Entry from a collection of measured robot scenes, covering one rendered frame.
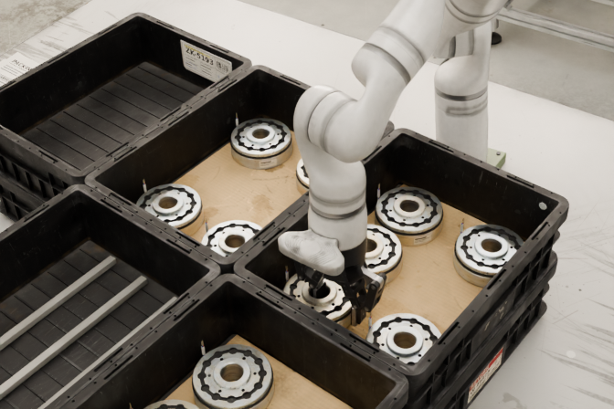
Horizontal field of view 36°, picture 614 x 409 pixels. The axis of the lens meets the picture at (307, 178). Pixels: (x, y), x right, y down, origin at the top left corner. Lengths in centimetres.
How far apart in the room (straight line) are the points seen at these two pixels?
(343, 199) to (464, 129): 57
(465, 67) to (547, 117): 36
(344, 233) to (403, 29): 26
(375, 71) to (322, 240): 23
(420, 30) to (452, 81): 52
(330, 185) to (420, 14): 22
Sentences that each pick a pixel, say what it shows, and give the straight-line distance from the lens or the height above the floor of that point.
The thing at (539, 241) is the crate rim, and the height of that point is 93.
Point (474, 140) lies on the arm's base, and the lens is 167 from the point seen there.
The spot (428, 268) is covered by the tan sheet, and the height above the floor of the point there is 83.
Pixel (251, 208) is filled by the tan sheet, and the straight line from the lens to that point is 148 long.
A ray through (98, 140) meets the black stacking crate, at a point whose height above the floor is 83.
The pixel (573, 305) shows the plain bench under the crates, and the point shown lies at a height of 70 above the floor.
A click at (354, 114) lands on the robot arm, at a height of 120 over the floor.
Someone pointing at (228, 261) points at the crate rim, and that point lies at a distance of 126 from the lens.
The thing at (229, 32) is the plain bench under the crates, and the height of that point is 70.
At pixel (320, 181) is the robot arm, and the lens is 111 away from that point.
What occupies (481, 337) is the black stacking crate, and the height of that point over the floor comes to 84.
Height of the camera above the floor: 182
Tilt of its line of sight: 40 degrees down
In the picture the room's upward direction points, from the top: 2 degrees counter-clockwise
